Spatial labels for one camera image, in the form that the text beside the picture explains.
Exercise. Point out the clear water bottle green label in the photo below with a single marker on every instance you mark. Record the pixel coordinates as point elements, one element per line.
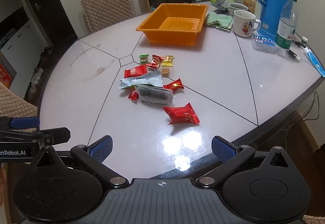
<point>285,28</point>

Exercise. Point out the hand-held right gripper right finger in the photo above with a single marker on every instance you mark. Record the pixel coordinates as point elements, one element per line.
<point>223,149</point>

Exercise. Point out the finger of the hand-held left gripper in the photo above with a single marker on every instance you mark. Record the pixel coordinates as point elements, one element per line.
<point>55,135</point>
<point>25,122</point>

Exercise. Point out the red candy with white print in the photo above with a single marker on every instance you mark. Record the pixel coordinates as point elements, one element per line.
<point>132,95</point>

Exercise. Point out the black marker pen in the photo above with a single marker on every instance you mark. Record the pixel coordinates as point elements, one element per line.
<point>294,55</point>

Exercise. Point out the green cloth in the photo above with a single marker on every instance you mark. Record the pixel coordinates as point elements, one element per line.
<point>218,21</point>

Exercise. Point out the grey phone stand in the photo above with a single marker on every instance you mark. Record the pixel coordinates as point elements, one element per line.
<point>221,0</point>

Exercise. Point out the red candy with gold print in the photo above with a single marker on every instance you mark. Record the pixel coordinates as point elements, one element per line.
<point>174,85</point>

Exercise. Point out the large red snack packet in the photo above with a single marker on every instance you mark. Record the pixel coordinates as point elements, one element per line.
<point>181,114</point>

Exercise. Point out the red printed box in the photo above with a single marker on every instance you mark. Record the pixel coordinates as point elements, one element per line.
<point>3,75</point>

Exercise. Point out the yellow candy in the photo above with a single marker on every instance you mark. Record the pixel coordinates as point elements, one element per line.
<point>167,61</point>

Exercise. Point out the patterned white mug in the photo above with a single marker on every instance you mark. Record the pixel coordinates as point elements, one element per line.
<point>234,8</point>

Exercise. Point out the green candy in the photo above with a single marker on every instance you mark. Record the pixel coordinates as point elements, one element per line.
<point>143,58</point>

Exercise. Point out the dark and white cabinet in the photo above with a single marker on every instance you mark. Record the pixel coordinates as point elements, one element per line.
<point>28,33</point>

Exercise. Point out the small dark bottle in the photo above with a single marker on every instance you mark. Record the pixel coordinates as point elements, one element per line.
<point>303,41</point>

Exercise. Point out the blue tube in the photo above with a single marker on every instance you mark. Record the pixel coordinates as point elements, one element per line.
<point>314,61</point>

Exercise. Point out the white cartoon mug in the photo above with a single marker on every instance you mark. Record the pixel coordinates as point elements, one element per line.
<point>243,23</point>

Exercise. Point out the brown candy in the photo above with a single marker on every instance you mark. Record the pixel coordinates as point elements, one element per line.
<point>166,71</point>

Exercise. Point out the beige quilted chair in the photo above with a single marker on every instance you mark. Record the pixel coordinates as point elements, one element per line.
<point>106,3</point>
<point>15,102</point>

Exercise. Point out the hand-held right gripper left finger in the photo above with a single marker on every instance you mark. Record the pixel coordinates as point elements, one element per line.
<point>101,148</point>

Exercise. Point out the dark red candy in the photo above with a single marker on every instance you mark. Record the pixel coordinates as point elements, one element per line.
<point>154,62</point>

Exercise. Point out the grey-blue snack wrapper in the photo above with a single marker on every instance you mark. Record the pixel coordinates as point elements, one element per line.
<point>144,79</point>

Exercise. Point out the orange plastic tray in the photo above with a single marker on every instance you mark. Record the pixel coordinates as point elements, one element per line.
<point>170,38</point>

